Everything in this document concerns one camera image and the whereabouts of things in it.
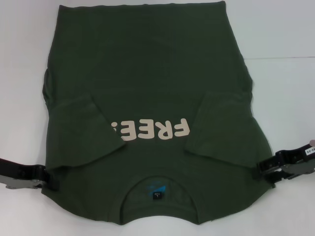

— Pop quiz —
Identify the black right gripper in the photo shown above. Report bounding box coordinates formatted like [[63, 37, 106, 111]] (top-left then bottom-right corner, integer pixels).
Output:
[[255, 142, 315, 184]]

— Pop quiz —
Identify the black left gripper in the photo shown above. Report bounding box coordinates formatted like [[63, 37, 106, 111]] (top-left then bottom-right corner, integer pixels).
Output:
[[0, 157, 60, 192]]

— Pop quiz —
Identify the dark green FREE! t-shirt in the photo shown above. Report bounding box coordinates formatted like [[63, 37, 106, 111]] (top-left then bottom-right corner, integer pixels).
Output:
[[40, 1, 278, 222]]

